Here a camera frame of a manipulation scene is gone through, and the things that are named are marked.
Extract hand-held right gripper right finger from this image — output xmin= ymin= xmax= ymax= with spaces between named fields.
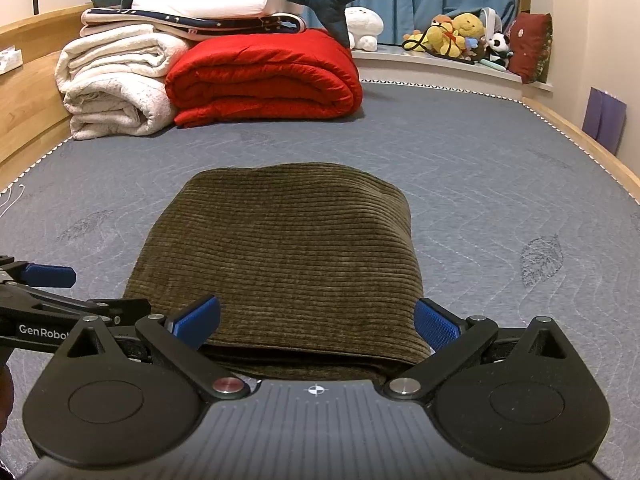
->
xmin=382 ymin=297 xmax=568 ymax=403

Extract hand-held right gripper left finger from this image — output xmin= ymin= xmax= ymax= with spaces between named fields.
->
xmin=65 ymin=295 xmax=252 ymax=402

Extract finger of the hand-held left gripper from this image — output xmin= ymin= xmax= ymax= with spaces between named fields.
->
xmin=0 ymin=284 xmax=152 ymax=328
xmin=0 ymin=256 xmax=77 ymax=290

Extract olive corduroy pants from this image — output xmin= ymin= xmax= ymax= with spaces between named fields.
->
xmin=122 ymin=161 xmax=433 ymax=383

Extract grey quilted mattress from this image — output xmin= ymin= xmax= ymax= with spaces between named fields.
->
xmin=0 ymin=80 xmax=640 ymax=461

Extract wooden bed headboard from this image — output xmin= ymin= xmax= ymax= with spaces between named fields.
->
xmin=0 ymin=7 xmax=96 ymax=181

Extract white folded blanket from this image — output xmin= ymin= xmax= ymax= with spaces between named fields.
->
xmin=55 ymin=32 xmax=191 ymax=141

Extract red folded quilt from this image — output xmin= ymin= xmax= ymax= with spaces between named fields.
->
xmin=165 ymin=28 xmax=363 ymax=128

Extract white window ledge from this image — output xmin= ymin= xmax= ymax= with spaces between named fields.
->
xmin=350 ymin=44 xmax=555 ymax=95

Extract panda plush toy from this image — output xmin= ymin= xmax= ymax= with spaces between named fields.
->
xmin=487 ymin=32 xmax=514 ymax=68

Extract yellow plush with red scarf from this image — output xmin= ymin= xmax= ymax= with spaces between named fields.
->
xmin=425 ymin=17 xmax=466 ymax=58

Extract dark red cushion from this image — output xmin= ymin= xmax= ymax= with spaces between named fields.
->
xmin=506 ymin=12 xmax=553 ymax=83

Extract navy star print blanket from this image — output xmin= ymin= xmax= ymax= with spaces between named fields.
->
xmin=80 ymin=7 xmax=307 ymax=41

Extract round yellow plush toy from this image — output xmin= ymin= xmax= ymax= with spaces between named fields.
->
xmin=452 ymin=12 xmax=487 ymax=41

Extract small grey fan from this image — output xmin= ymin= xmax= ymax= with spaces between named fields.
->
xmin=480 ymin=7 xmax=508 ymax=36

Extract white mushroom plush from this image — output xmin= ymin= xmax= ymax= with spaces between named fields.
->
xmin=345 ymin=6 xmax=385 ymax=52

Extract white pillow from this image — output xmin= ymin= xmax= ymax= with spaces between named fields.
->
xmin=131 ymin=0 xmax=287 ymax=17

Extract wooden bed frame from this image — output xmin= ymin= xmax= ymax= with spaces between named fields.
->
xmin=520 ymin=94 xmax=640 ymax=196

